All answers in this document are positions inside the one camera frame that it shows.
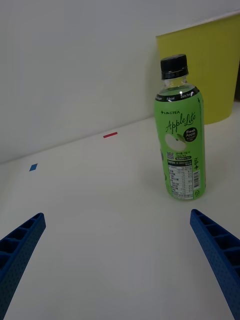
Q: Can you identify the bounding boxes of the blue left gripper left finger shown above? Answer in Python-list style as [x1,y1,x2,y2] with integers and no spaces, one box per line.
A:
[0,212,47,320]

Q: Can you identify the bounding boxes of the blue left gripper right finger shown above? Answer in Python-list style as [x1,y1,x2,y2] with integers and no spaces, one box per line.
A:
[189,208,240,320]

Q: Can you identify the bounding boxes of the green label plastic bottle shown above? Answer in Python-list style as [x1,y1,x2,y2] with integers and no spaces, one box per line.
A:
[153,53,207,201]

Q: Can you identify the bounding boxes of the yellow-green plastic bin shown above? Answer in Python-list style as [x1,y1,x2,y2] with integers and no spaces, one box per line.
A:
[155,12,240,125]

